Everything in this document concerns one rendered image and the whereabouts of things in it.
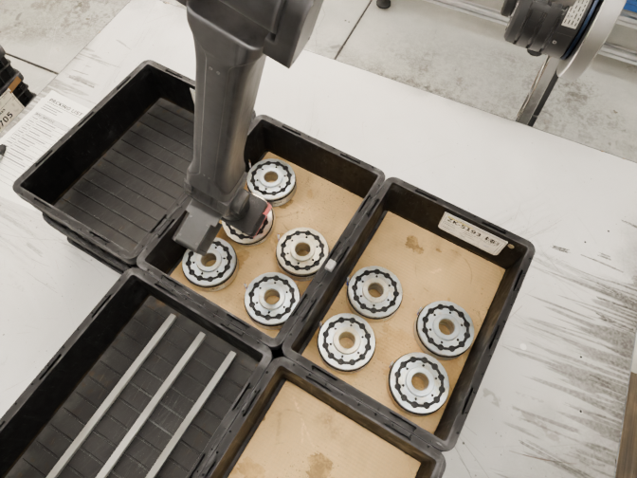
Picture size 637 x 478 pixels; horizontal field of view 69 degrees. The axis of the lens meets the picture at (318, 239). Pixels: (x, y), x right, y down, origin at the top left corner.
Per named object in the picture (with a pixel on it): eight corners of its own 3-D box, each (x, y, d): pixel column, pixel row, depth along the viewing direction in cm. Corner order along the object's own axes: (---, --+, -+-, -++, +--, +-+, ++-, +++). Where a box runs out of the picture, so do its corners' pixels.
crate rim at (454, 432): (387, 180, 92) (389, 173, 90) (533, 250, 85) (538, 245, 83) (278, 355, 76) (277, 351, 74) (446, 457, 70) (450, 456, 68)
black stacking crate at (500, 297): (381, 206, 100) (389, 175, 90) (511, 270, 94) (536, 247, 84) (282, 366, 85) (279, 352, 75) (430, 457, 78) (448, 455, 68)
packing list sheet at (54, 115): (46, 88, 128) (45, 87, 128) (116, 116, 124) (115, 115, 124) (-42, 178, 115) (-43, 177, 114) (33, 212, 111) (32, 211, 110)
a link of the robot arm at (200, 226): (249, 192, 65) (194, 160, 64) (208, 263, 64) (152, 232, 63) (251, 200, 77) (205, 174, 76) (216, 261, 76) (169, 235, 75)
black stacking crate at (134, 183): (162, 97, 113) (147, 60, 103) (263, 147, 107) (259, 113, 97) (42, 218, 98) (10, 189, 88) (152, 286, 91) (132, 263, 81)
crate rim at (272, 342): (261, 119, 98) (260, 111, 96) (387, 179, 92) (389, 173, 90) (136, 268, 83) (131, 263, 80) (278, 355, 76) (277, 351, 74)
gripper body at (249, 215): (251, 236, 82) (241, 229, 75) (203, 210, 84) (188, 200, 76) (269, 204, 83) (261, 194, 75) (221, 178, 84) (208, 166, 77)
